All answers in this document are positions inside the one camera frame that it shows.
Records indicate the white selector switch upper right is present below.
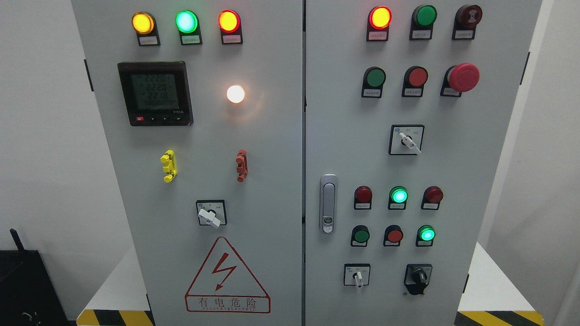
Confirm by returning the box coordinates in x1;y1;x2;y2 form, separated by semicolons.
389;125;425;155

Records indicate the red push button upper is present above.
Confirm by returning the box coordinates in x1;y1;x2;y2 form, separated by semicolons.
401;66;428;97

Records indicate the red terminal connector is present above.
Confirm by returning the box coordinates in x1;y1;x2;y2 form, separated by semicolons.
236;150;248;183

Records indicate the grey cabinet door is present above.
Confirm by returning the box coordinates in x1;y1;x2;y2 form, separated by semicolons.
72;0;303;326
304;0;542;326

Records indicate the green push button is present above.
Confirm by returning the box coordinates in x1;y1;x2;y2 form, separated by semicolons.
350;225;370;247
361;66;386;98

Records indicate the red push button lower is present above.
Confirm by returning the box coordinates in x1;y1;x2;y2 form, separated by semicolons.
383;225;404;246

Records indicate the green indicator light top left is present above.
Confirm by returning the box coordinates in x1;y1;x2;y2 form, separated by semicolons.
175;10;203;45

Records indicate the white selector switch left door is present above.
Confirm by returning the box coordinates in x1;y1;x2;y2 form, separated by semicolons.
195;200;227;229

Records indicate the grey right cabinet door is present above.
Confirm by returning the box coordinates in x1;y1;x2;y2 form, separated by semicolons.
304;0;542;326

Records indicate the red electric hazard warning sticker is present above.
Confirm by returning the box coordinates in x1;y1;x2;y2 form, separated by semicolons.
184;236;270;314

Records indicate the yellow terminal connector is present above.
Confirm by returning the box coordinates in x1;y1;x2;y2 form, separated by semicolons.
160;150;178;183

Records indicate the black digital power meter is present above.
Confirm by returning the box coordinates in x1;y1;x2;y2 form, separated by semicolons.
117;61;194;126

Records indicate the red indicator light top right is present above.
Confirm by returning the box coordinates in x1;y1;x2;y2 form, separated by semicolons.
366;6;393;42

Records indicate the grey left cabinet door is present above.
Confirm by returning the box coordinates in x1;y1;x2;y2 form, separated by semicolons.
72;0;303;326

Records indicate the white glowing indicator light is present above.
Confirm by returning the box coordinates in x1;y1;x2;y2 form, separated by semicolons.
226;84;245;104

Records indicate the white selector switch lower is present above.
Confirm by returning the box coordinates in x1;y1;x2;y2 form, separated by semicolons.
343;264;371;288

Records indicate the yellow indicator light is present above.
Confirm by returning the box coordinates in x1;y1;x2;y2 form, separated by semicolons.
132;12;161;46

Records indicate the dark red indicator light left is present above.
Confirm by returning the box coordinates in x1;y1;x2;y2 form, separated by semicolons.
353;186;372;210

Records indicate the green push button upper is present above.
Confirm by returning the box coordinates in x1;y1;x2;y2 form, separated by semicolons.
361;66;386;98

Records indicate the black rotary knob switch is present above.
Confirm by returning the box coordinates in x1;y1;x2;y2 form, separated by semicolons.
404;264;433;295

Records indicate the red emergency stop mushroom button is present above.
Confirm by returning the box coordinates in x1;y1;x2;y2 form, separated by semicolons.
440;62;480;98

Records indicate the red push button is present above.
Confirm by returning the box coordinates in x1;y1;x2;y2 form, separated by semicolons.
401;66;428;97
383;225;404;246

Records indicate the dark red buzzer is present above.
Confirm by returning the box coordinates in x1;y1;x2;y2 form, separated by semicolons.
452;5;483;40

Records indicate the lit green indicator light middle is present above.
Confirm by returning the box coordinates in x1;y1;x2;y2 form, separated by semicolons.
388;186;408;210

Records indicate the red-orange indicator light top left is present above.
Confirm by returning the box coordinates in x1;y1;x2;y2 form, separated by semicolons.
217;9;243;45

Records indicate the silver door lock handle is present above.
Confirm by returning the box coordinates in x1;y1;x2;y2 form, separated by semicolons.
319;174;338;235

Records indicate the white selector switch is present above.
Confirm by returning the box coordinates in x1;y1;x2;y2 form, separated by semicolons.
343;264;371;288
389;125;425;155

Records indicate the white platform with hazard stripes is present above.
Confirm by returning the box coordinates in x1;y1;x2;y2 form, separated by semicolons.
73;244;545;326

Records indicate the green illuminated button lower right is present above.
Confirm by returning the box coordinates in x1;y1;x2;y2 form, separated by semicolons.
415;225;436;247

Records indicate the black box with antenna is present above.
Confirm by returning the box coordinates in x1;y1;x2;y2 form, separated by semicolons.
0;229;69;326

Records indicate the green indicator light top right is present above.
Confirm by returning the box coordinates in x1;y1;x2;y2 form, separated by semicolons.
409;5;438;40

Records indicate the green push button lower left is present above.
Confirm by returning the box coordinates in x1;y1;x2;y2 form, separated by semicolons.
350;225;370;247

